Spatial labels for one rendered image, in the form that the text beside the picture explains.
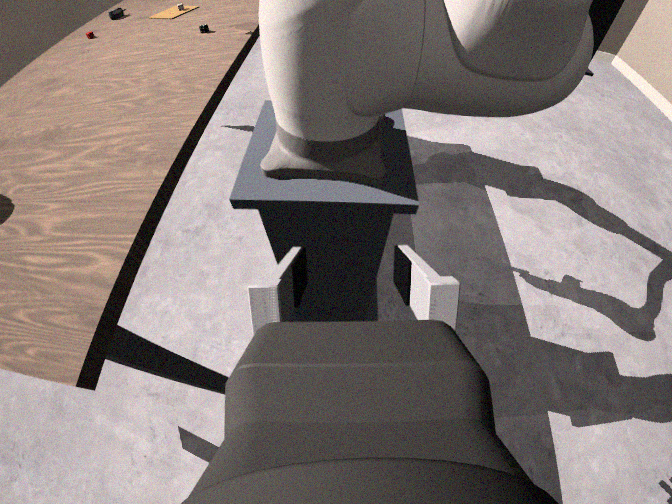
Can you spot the tan square mat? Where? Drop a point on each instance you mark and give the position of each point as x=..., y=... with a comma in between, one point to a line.
x=173, y=12

